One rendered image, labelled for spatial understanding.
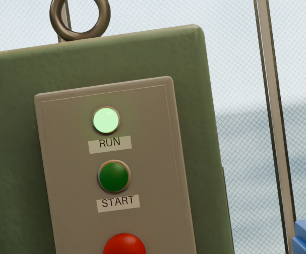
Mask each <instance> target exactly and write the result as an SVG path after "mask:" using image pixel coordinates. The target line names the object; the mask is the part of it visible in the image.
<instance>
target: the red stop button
mask: <svg viewBox="0 0 306 254"><path fill-rule="evenodd" d="M103 254H146V249H145V246H144V244H143V243H142V241H141V240H140V239H139V238H138V237H136V236H135V235H132V234H129V233H120V234H117V235H115V236H113V237H112V238H111V239H110V240H109V241H108V242H107V244H106V245H105V248H104V251H103Z"/></svg>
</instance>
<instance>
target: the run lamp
mask: <svg viewBox="0 0 306 254"><path fill-rule="evenodd" d="M92 124H93V126H94V128H95V129H96V130H97V131H98V132H99V133H101V134H104V135H109V134H112V133H114V132H115V131H116V130H117V129H118V128H119V125H120V114H119V113H118V111H117V110H116V109H115V108H113V107H111V106H102V107H100V108H98V109H97V110H96V111H95V112H94V113H93V116H92Z"/></svg>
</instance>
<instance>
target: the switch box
mask: <svg viewBox="0 0 306 254"><path fill-rule="evenodd" d="M34 105H35V112H36V119H37V126H38V133H39V139H40V146H41V153H42V160H43V167H44V174H45V181H46V187H47V194H48V201H49V208H50V215H51V221H52V228H53V235H54V242H55V249H56V254H103V251H104V248H105V245H106V244H107V242H108V241H109V240H110V239H111V238H112V237H113V236H115V235H117V234H120V233H129V234H132V235H135V236H136V237H138V238H139V239H140V240H141V241H142V243H143V244H144V246H145V249H146V254H197V252H196V244H195V237H194V230H193V222H192V215H191V207H190V200H189V192H188V185H187V177H186V170H185V163H184V158H183V151H182V143H181V136H180V129H179V121H178V113H177V106H176V99H175V91H174V84H173V79H172V78H171V77H169V76H163V77H155V78H148V79H141V80H134V81H127V82H119V83H112V84H105V85H98V86H91V87H83V88H76V89H68V90H61V91H54V92H47V93H40V94H37V95H35V97H34ZM102 106H111V107H113V108H115V109H116V110H117V111H118V113H119V114H120V125H119V128H118V129H117V130H116V131H115V132H114V133H112V134H109V135H104V134H101V133H99V132H98V131H97V130H96V129H95V128H94V126H93V124H92V116H93V113H94V112H95V111H96V110H97V109H98V108H100V107H102ZM125 136H130V137H131V144H132V148H131V149H123V150H116V151H109V152H101V153H94V154H90V152H89V145H88V141H95V140H103V139H110V138H117V137H125ZM114 159H115V160H120V161H122V162H124V163H125V164H126V165H127V166H128V167H129V169H130V171H131V176H132V178H131V182H130V184H129V186H128V187H127V189H126V190H124V191H123V192H121V193H118V194H111V193H108V192H106V191H104V190H103V189H102V188H101V187H100V185H99V183H98V180H97V173H98V170H99V168H100V166H101V165H102V164H103V163H105V162H106V161H108V160H114ZM133 195H139V202H140V207H138V208H130V209H123V210H115V211H107V212H100V213H99V212H98V208H97V201H96V200H102V199H110V198H118V197H125V196H133Z"/></svg>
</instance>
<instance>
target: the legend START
mask: <svg viewBox="0 0 306 254"><path fill-rule="evenodd" d="M96 201H97V208H98V212H99V213H100V212H107V211H115V210H123V209H130V208H138V207H140V202H139V195H133V196H125V197H118V198H110V199H102V200H96Z"/></svg>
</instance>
